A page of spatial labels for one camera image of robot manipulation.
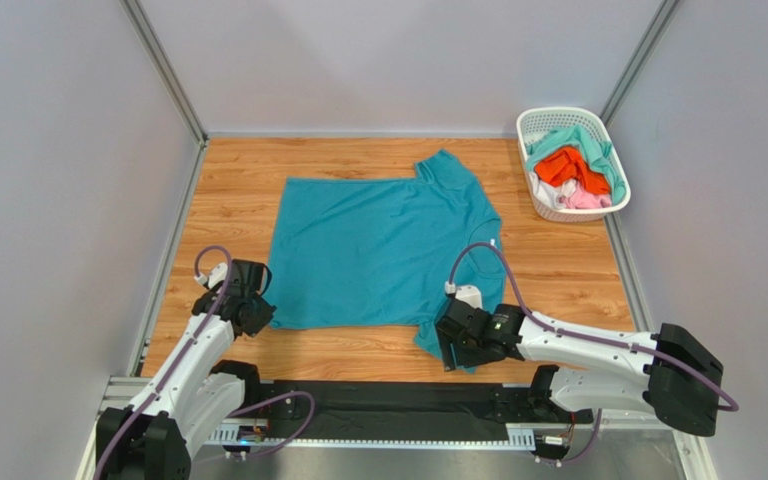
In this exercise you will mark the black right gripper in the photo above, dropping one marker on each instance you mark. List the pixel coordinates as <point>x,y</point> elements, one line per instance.
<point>453,342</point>

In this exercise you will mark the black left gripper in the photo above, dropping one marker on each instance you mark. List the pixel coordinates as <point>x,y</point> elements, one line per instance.
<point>265,315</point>

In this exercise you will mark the teal t shirt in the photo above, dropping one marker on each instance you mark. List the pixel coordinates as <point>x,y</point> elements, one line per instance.
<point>374,252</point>

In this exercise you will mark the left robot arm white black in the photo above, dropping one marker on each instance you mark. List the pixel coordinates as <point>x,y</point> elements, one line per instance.
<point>163,427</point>

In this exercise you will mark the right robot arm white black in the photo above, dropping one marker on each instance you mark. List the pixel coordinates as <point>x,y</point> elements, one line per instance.
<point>669,374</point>

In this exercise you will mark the white shirt in basket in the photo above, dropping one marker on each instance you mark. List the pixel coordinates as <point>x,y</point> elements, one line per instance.
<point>548,195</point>

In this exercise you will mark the pink shirt in basket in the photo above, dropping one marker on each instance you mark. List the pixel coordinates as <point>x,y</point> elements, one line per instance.
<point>580,199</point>

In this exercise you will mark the orange shirt in basket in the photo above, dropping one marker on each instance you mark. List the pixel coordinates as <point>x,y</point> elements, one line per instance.
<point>568,163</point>

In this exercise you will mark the white plastic laundry basket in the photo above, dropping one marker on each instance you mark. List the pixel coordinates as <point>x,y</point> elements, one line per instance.
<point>534,123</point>

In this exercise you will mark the light teal shirt in basket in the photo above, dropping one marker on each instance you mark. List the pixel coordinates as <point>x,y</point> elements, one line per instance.
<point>597,153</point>

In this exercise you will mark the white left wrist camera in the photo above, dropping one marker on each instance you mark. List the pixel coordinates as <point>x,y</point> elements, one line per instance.
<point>216,276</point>

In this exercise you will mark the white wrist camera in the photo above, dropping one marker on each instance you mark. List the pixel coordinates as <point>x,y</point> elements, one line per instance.
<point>468,294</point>
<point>216,276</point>

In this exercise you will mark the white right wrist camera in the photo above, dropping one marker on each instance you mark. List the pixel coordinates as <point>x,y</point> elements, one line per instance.
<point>468,294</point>

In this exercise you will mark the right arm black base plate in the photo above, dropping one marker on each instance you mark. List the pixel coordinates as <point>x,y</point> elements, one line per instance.
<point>516,404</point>

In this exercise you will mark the aluminium front rail frame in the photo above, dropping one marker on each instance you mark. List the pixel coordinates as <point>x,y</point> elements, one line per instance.
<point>695,460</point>

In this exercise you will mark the left corner aluminium post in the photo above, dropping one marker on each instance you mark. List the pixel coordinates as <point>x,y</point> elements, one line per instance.
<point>153,46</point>

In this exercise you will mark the corner aluminium post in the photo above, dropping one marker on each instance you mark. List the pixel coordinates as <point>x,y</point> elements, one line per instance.
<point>641,54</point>
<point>153,46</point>

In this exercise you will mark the right corner aluminium post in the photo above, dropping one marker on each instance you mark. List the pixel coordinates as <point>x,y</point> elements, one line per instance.
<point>641,54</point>

